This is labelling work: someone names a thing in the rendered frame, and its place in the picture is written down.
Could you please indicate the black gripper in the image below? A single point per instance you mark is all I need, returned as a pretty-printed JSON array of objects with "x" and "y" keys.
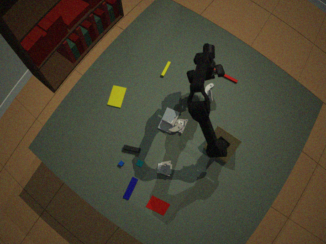
[{"x": 219, "y": 70}]

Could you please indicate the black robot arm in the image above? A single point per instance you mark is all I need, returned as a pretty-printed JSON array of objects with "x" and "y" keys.
[{"x": 200, "y": 110}]

